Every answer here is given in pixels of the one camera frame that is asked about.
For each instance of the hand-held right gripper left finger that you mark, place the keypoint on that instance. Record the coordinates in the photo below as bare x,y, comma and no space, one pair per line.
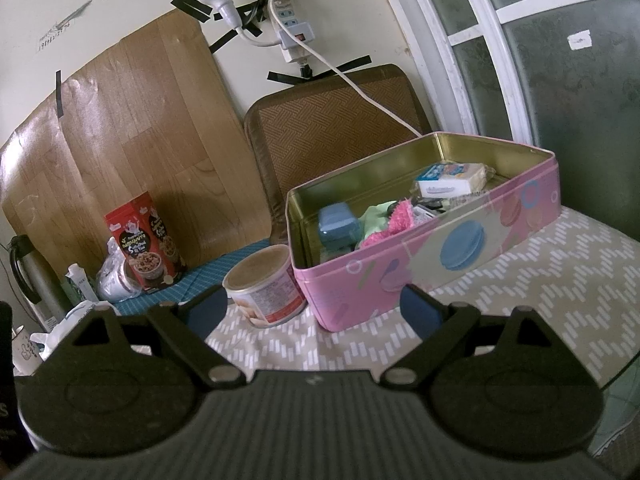
207,310

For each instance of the white enamel mug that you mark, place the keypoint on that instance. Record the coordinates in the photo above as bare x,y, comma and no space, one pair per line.
27,352

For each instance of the white tissue pack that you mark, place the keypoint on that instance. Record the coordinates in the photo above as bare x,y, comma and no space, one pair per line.
75,317

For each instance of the white tube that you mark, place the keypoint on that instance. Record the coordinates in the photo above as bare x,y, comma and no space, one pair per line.
80,285

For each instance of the red cereal box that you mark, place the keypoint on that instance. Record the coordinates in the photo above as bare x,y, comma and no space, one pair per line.
145,240

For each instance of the black pouch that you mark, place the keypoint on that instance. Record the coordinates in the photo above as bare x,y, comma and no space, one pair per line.
430,207

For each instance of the white window frame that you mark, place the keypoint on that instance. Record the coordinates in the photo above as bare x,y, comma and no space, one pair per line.
475,35

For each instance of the small blue case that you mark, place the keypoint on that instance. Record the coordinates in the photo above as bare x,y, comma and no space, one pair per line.
337,225

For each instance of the pink knitted sock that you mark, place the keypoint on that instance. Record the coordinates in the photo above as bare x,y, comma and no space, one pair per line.
395,222

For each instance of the white power strip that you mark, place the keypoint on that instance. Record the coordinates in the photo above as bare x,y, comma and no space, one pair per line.
292,25

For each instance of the pink tin box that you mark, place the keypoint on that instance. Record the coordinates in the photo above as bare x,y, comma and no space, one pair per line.
425,260

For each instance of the blue and white packet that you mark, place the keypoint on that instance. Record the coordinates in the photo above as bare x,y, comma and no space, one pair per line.
450,177

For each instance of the light green cloth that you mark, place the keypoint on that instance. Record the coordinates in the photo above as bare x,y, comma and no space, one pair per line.
375,215

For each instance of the steel thermos flask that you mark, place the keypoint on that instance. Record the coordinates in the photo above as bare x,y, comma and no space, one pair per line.
42,280

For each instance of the brown woven chair back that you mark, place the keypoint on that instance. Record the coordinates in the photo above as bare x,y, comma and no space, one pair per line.
325,125

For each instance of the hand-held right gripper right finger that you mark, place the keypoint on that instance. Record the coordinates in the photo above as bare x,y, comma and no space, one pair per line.
420,310

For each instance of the wood pattern sheet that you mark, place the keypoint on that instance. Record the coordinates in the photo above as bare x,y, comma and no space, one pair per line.
125,135

